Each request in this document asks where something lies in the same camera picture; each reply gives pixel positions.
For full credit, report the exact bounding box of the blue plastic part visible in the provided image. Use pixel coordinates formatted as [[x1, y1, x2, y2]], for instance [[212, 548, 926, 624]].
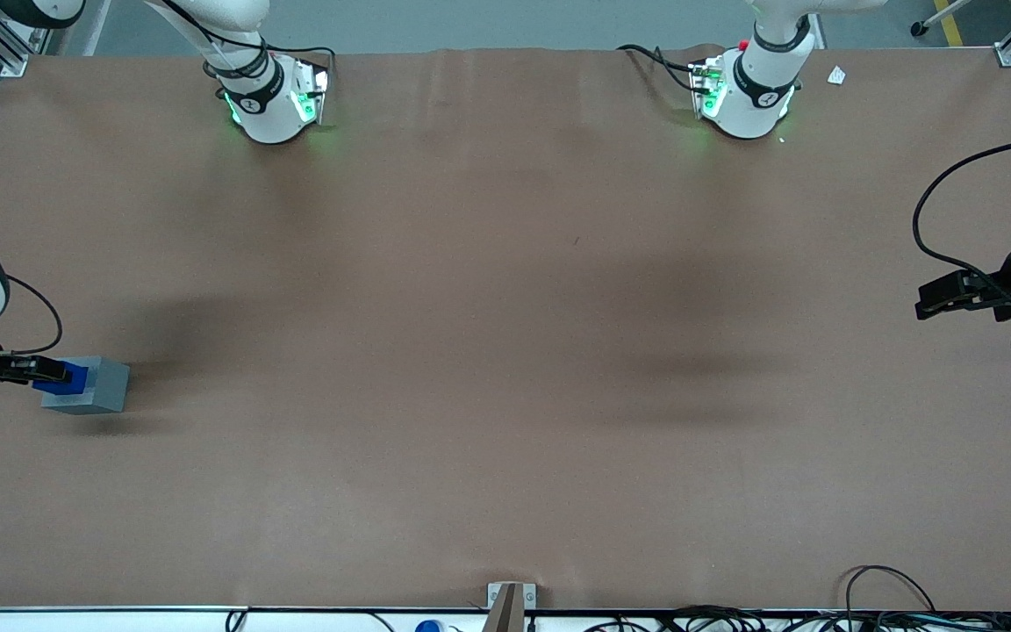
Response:
[[32, 360, 91, 394]]

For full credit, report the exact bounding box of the gray square base block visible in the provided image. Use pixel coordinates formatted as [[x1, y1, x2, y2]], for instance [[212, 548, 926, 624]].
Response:
[[40, 355, 131, 415]]

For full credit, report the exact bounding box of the brown table cover sheet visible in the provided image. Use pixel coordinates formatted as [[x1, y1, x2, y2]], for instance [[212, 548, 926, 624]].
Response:
[[0, 44, 1011, 612]]

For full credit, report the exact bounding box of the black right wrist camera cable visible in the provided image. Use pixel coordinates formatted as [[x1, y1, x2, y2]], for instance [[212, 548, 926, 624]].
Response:
[[4, 274, 64, 357]]

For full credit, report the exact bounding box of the black right arm base cable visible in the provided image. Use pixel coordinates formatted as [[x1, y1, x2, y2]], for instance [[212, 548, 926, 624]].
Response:
[[163, 0, 337, 99]]

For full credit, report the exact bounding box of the black arm base cable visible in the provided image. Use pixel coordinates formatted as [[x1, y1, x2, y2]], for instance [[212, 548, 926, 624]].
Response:
[[163, 0, 337, 99], [616, 43, 705, 94]]

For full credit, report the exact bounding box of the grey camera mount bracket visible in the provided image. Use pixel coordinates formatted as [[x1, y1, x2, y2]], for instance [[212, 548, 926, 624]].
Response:
[[481, 581, 538, 632]]

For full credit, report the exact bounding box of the black left arm base cable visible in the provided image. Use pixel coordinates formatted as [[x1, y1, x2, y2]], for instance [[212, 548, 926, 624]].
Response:
[[616, 43, 705, 94]]

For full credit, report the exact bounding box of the black cable bundle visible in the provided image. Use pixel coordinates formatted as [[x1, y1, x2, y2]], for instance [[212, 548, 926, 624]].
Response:
[[583, 604, 1011, 632]]

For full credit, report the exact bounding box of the black looped cable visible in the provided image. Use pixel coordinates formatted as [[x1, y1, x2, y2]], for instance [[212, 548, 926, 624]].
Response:
[[842, 565, 937, 615]]

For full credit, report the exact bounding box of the long black left wrist cable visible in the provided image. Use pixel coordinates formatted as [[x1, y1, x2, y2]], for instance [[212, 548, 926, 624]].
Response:
[[912, 132, 1011, 299]]

